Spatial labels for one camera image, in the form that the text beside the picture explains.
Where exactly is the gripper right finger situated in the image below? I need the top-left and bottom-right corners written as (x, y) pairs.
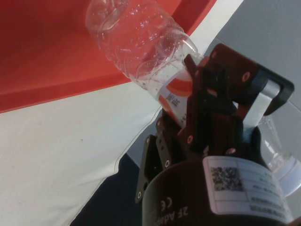
top-left (178, 43), bottom-right (295, 156)

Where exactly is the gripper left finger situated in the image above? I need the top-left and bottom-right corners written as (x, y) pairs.
top-left (135, 110), bottom-right (189, 204)

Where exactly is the clear plastic bottle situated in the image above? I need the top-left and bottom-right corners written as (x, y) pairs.
top-left (85, 0), bottom-right (301, 196)

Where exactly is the red tray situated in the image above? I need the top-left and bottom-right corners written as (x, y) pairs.
top-left (0, 0), bottom-right (245, 115)

